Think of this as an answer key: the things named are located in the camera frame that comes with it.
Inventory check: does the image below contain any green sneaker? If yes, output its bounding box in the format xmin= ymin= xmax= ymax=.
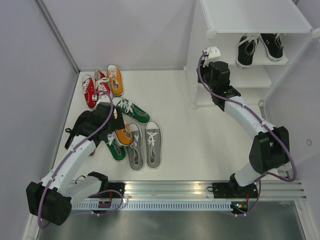
xmin=112 ymin=97 xmax=151 ymax=125
xmin=104 ymin=133 xmax=126 ymax=162

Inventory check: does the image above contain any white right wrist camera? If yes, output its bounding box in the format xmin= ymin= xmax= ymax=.
xmin=202 ymin=46 xmax=221 ymax=67

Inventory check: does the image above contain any grey sneaker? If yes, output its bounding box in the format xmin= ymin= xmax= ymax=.
xmin=127 ymin=123 xmax=144 ymax=171
xmin=144 ymin=121 xmax=163 ymax=169

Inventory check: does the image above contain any orange sneaker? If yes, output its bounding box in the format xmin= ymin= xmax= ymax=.
xmin=106 ymin=64 xmax=124 ymax=97
xmin=112 ymin=120 xmax=133 ymax=147

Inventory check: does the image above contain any aluminium corner frame post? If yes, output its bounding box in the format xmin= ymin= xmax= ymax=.
xmin=33 ymin=0 xmax=80 ymax=75

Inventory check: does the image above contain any red sneaker right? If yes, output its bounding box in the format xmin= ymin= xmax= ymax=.
xmin=94 ymin=68 xmax=112 ymax=98

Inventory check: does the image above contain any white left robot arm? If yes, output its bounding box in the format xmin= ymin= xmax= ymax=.
xmin=26 ymin=102 xmax=125 ymax=226

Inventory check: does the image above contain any green sneaker far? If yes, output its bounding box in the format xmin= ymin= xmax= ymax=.
xmin=112 ymin=97 xmax=151 ymax=125

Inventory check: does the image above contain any red sneaker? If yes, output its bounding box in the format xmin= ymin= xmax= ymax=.
xmin=82 ymin=74 xmax=98 ymax=109
xmin=94 ymin=68 xmax=112 ymax=98

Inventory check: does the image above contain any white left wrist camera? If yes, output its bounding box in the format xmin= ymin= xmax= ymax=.
xmin=92 ymin=94 xmax=111 ymax=106

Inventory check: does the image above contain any white slotted cable duct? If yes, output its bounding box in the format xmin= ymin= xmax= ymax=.
xmin=72 ymin=200 xmax=233 ymax=212

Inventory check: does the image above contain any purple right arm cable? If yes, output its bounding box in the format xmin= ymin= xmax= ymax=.
xmin=196 ymin=49 xmax=298 ymax=218

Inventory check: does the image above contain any black sneaker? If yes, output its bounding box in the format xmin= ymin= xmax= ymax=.
xmin=259 ymin=33 xmax=284 ymax=62
xmin=235 ymin=33 xmax=259 ymax=69

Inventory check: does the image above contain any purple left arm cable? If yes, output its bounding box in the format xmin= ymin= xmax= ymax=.
xmin=36 ymin=90 xmax=114 ymax=229

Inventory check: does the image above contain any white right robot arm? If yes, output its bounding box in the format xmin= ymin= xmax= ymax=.
xmin=197 ymin=60 xmax=291 ymax=198

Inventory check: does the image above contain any green sneaker near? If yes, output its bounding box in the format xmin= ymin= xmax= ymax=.
xmin=104 ymin=133 xmax=126 ymax=162

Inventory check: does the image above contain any white shoe cabinet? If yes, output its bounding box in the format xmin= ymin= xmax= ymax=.
xmin=183 ymin=0 xmax=320 ymax=173

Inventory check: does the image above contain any aluminium mounting rail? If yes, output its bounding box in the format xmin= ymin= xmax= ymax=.
xmin=69 ymin=179 xmax=308 ymax=201

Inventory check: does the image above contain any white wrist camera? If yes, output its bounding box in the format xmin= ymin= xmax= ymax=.
xmin=92 ymin=94 xmax=111 ymax=106
xmin=202 ymin=46 xmax=221 ymax=67

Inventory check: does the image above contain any red sneaker left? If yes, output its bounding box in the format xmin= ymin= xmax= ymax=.
xmin=82 ymin=74 xmax=98 ymax=109

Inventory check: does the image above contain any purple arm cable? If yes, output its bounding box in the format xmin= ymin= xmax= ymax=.
xmin=36 ymin=90 xmax=114 ymax=229
xmin=196 ymin=49 xmax=298 ymax=218

